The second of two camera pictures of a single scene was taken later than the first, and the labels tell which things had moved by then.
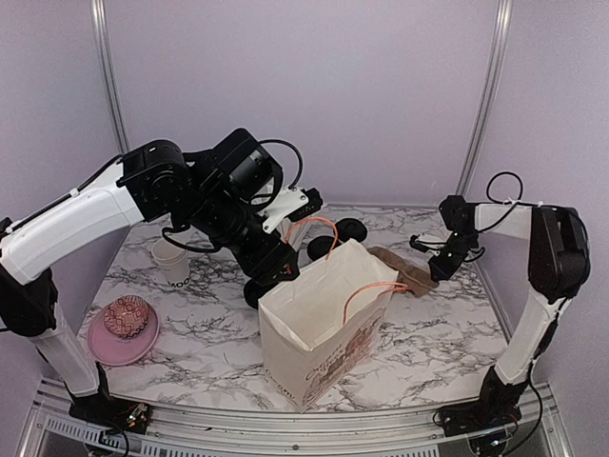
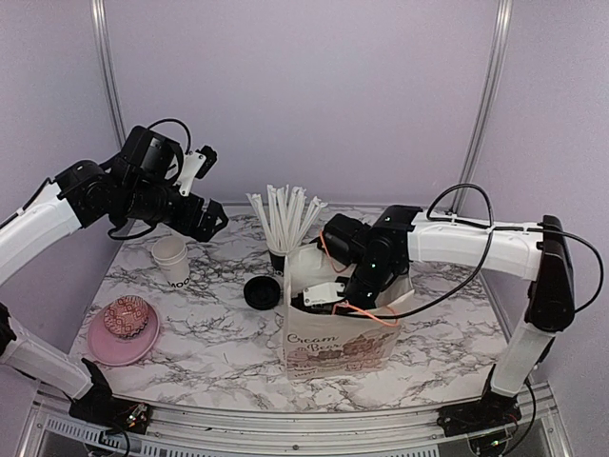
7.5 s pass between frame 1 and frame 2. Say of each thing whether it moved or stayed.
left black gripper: moved
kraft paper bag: moved
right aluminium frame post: stayed
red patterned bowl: stayed
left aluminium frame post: stayed
